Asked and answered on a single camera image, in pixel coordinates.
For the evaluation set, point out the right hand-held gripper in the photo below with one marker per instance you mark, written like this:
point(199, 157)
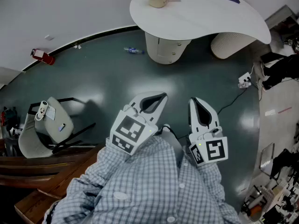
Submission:
point(213, 150)

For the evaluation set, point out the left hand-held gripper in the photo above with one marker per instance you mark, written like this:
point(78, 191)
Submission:
point(127, 129)

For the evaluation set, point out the large white wooden drawer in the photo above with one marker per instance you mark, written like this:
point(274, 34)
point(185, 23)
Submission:
point(172, 43)

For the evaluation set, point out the white curved table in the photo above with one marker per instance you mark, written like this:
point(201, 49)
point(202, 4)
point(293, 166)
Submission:
point(198, 15)

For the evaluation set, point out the person's left forearm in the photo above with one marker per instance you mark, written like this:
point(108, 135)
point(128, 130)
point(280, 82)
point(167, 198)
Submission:
point(98, 171)

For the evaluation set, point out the person's right forearm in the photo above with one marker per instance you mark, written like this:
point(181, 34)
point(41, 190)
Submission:
point(208, 178)

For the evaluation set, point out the person's white shoe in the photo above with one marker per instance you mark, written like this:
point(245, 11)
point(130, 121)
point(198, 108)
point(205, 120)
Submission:
point(166, 127)

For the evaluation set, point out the person's grey trousers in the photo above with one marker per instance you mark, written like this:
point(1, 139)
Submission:
point(174, 146)

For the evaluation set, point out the white power strip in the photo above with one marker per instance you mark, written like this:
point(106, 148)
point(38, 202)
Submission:
point(244, 79)

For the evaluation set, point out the plastic water bottle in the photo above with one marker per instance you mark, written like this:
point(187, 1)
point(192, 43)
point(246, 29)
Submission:
point(133, 50)

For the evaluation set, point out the metal framed panel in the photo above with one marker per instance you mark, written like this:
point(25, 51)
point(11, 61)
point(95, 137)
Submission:
point(267, 157)

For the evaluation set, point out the person's checked shirt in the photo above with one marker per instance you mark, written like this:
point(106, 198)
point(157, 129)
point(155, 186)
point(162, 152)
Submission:
point(144, 183)

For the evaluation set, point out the small blue white item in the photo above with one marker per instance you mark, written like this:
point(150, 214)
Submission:
point(61, 127)

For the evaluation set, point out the grey chair with black legs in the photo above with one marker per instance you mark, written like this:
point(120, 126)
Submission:
point(58, 120)

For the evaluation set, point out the white paper card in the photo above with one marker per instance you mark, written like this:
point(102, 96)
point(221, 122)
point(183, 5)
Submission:
point(51, 113)

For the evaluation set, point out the white handheld device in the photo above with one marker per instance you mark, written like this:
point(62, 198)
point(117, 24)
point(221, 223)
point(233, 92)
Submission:
point(42, 109)

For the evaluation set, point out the red fire extinguisher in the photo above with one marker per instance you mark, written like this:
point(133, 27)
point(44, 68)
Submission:
point(45, 58)

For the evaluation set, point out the workbench equipment clutter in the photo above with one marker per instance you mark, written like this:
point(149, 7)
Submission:
point(287, 195)

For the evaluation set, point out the wooden stair railing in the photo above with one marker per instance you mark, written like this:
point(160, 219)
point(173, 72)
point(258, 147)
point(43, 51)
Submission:
point(46, 169)

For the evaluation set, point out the cluttered equipment pile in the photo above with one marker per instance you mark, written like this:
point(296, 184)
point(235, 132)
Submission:
point(9, 119)

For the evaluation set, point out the white wall socket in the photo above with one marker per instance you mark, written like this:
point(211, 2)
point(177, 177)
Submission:
point(49, 37)

